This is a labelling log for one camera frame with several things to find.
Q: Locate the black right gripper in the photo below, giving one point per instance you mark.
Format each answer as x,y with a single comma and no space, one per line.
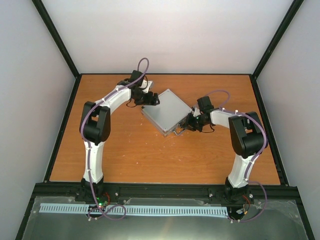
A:
188,124

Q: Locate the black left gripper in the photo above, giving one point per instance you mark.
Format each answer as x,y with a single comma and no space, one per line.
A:
149,101

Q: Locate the silver aluminium poker case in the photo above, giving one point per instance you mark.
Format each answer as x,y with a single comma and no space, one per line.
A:
169,114

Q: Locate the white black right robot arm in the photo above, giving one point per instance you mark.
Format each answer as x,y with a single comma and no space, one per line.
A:
248,140

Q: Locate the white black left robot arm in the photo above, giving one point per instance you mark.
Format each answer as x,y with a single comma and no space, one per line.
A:
95,124

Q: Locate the green led circuit board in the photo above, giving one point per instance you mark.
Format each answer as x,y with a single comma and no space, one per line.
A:
103,201

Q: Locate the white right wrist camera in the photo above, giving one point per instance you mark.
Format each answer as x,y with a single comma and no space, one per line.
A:
195,111

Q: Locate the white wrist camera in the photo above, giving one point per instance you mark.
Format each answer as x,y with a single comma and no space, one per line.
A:
146,85
195,111

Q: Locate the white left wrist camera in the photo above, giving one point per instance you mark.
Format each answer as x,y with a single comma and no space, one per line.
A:
146,85

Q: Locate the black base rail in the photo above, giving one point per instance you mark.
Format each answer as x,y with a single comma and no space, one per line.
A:
121,192

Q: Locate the light blue cable duct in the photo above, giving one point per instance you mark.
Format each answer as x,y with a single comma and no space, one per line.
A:
136,210

